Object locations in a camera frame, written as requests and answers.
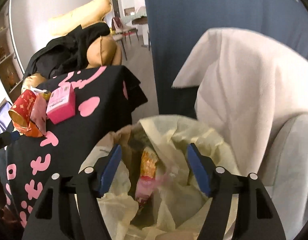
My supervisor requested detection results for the orange snack wrapper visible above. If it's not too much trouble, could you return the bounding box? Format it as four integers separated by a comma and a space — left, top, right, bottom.
13, 97, 47, 138

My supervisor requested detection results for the red paper cup wrapper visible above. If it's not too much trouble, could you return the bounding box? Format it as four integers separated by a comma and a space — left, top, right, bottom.
8, 89, 37, 128

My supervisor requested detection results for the yellow snack packet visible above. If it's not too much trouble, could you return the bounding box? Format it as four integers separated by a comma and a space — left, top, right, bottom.
30, 87, 52, 101

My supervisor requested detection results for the yellow lined trash bin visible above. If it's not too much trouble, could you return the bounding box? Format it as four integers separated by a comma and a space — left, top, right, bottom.
81, 115, 239, 239

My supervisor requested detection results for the purple plastic bag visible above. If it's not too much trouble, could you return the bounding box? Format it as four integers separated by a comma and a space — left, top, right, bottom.
0, 101, 11, 134

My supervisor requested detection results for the white display shelf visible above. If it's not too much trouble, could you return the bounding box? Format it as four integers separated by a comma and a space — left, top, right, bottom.
0, 0, 24, 102

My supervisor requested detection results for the pink toy box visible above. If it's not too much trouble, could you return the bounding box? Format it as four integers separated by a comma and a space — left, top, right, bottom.
46, 83, 76, 125

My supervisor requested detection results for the black jacket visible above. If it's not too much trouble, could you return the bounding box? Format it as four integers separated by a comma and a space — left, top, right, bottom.
23, 22, 110, 79

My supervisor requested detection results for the black pink printed tablecloth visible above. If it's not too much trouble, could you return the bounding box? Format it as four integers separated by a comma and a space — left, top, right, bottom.
0, 66, 147, 226

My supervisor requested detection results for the white cloth covered armchair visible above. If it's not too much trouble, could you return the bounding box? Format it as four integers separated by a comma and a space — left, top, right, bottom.
171, 27, 308, 240

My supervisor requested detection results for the orange beanbag sofa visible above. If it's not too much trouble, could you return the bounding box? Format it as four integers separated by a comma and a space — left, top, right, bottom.
21, 0, 122, 92

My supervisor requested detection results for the beige dining chair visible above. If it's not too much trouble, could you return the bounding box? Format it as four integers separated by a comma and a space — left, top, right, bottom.
111, 16, 140, 61

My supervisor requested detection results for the dining table with cloth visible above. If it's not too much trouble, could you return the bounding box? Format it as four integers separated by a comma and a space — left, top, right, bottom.
123, 6, 150, 47

